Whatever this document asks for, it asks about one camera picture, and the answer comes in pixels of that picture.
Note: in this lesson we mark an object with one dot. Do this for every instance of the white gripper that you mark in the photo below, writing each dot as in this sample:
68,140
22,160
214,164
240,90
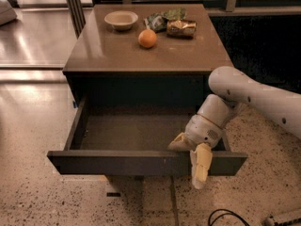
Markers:
202,131

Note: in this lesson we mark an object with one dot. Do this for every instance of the drawer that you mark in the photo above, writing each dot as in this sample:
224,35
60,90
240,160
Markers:
114,139

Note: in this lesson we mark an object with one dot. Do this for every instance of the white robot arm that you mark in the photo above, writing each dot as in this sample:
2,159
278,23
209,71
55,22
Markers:
231,89

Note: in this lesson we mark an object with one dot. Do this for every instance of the dark brown drawer cabinet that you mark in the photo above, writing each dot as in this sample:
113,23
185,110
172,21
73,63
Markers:
110,65

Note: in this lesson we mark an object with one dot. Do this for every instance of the grey power strip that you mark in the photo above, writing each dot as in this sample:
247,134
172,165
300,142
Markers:
292,218

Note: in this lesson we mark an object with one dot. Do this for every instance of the orange fruit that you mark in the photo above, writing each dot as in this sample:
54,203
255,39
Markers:
147,38

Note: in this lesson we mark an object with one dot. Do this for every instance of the crushed metallic can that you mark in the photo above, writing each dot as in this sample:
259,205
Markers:
181,28

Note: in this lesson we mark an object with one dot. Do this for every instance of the green chip bag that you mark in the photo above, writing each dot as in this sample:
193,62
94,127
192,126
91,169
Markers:
157,22

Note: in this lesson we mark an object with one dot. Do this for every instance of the beige ceramic bowl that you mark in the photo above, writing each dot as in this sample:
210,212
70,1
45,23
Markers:
121,20

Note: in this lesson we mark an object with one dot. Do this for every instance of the white rounded object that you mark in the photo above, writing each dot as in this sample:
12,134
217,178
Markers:
7,12

